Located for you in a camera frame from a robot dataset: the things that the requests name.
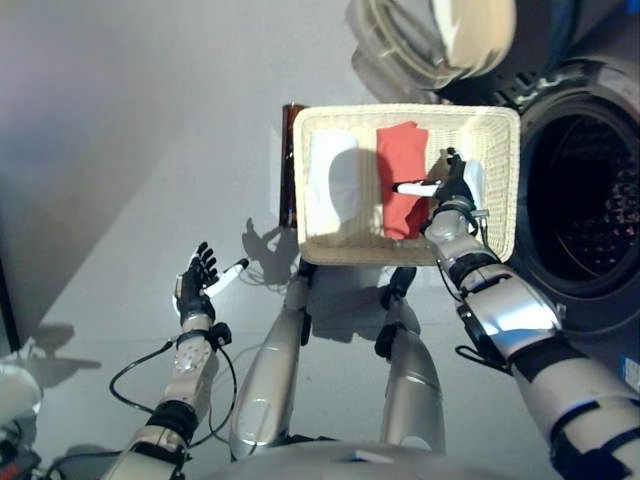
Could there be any white rounded device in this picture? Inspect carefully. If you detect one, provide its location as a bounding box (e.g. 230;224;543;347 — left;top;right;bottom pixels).
0;344;44;416

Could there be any round glass washer door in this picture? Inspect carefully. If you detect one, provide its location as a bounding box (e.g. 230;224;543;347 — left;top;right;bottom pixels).
344;0;519;104

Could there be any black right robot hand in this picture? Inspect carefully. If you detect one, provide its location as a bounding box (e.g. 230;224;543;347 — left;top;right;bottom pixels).
391;146;487;211

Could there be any silver front-load washing machine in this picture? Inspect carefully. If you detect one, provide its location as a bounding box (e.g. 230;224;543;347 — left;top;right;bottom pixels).
434;0;640;396

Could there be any dark brown glossy stool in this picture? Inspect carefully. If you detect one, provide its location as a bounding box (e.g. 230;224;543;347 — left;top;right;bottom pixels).
280;103;301;229

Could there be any red and black electronics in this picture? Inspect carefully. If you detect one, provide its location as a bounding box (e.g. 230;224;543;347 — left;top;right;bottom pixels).
0;434;41;480

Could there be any white cloth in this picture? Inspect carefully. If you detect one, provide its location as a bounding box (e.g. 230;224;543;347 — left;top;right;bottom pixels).
305;128;361;239

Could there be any white wicker basket tray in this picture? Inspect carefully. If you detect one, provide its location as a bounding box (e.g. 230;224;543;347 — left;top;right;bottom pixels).
292;103;522;266

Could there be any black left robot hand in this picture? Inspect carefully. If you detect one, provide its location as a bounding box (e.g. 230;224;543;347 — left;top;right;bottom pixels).
173;241;250;326

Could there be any silver right robot leg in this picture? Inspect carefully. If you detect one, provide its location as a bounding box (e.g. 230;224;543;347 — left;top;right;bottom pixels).
374;267;446;454

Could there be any red cloth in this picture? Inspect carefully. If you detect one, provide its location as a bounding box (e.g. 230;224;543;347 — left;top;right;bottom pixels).
375;119;430;240

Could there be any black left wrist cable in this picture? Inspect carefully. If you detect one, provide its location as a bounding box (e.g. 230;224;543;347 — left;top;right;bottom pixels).
108;339;239;449

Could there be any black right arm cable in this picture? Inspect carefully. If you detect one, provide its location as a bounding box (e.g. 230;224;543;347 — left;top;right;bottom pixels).
454;344;511;374

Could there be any grey robot torso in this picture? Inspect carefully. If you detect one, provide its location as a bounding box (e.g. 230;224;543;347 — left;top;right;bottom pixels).
209;439;556;480

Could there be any blue energy label sticker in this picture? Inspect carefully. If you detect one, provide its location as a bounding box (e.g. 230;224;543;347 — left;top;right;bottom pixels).
619;352;640;396

